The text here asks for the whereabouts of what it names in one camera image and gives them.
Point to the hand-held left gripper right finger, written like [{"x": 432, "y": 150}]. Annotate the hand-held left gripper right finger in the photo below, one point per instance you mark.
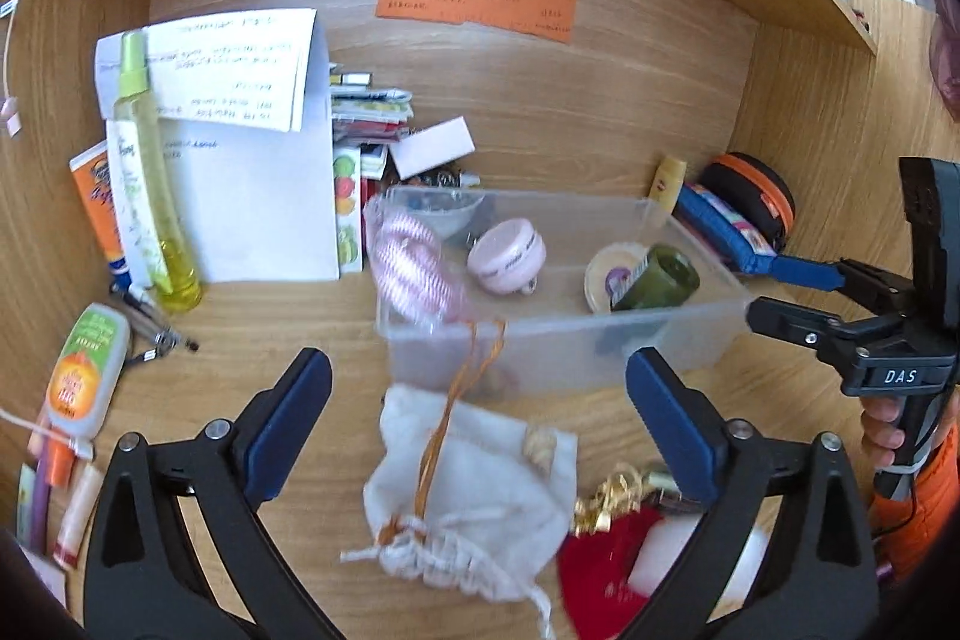
[{"x": 671, "y": 430}]

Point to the red pouch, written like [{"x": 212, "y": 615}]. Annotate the red pouch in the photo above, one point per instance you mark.
[{"x": 600, "y": 572}]

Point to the yellow spray bottle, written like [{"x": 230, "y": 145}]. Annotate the yellow spray bottle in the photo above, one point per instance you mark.
[{"x": 161, "y": 235}]

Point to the small beige charm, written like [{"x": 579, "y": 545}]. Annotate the small beige charm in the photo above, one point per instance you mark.
[{"x": 541, "y": 449}]

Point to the blue zip pouch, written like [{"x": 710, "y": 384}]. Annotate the blue zip pouch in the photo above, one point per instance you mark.
[{"x": 724, "y": 227}]

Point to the green jar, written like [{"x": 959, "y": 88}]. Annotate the green jar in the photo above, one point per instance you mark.
[{"x": 660, "y": 280}]

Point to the cream tube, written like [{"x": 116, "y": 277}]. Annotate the cream tube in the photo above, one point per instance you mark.
[{"x": 75, "y": 520}]

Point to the pink mesh bag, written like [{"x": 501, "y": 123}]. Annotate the pink mesh bag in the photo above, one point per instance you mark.
[{"x": 409, "y": 269}]

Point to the black pen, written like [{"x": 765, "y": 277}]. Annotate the black pen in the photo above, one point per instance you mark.
[
  {"x": 150, "y": 317},
  {"x": 146, "y": 355}
]

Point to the small clear bowl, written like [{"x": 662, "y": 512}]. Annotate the small clear bowl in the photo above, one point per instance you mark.
[{"x": 442, "y": 212}]

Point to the black binder clip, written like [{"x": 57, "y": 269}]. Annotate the black binder clip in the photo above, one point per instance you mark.
[{"x": 442, "y": 179}]

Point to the small white box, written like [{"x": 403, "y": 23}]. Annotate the small white box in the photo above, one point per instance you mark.
[{"x": 431, "y": 149}]

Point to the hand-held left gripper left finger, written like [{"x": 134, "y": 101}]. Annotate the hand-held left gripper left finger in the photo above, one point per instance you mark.
[{"x": 289, "y": 430}]

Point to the person's right hand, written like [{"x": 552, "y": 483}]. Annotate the person's right hand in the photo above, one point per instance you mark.
[{"x": 885, "y": 434}]

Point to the orange capped marker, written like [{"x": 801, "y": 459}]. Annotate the orange capped marker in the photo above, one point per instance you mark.
[{"x": 60, "y": 460}]

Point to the orange sunscreen tube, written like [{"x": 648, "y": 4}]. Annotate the orange sunscreen tube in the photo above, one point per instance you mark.
[{"x": 94, "y": 197}]

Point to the pink round compact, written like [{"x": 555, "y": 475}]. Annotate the pink round compact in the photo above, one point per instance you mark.
[{"x": 506, "y": 254}]

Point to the stack of sachets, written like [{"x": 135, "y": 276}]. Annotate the stack of sachets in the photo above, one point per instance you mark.
[{"x": 371, "y": 111}]

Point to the fruit print box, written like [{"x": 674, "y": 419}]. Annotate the fruit print box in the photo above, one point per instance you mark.
[{"x": 346, "y": 212}]

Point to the white round jar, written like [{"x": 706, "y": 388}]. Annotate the white round jar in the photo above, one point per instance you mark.
[{"x": 660, "y": 557}]

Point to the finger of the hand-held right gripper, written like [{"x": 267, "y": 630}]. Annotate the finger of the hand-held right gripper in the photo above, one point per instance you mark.
[
  {"x": 806, "y": 271},
  {"x": 795, "y": 319}
]

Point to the green lip balm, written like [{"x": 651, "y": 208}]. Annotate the green lip balm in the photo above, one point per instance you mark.
[{"x": 26, "y": 486}]

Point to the clear plastic box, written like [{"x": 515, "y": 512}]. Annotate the clear plastic box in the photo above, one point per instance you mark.
[{"x": 570, "y": 340}]

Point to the sanitizer bottle orange label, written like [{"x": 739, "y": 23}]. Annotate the sanitizer bottle orange label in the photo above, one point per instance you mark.
[{"x": 82, "y": 370}]

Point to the orange paper note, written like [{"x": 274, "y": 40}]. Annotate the orange paper note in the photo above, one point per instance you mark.
[{"x": 472, "y": 3}]

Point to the printed white paper sheet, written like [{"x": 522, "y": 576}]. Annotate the printed white paper sheet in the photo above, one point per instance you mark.
[{"x": 225, "y": 70}]

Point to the person's right forearm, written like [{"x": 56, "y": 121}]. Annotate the person's right forearm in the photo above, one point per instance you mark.
[{"x": 937, "y": 505}]

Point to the black orange round case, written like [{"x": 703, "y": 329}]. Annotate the black orange round case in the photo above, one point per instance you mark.
[{"x": 754, "y": 190}]

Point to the wooden desktop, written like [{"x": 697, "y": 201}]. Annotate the wooden desktop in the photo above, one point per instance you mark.
[{"x": 300, "y": 325}]

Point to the yellow tube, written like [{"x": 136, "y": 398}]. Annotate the yellow tube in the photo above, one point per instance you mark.
[{"x": 667, "y": 183}]

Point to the cream round case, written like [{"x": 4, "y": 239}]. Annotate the cream round case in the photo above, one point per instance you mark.
[{"x": 604, "y": 280}]

